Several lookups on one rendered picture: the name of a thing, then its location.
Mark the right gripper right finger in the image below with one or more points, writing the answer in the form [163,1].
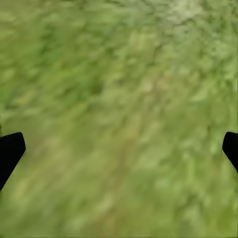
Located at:
[230,148]

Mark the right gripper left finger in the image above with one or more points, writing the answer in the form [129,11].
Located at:
[12,148]

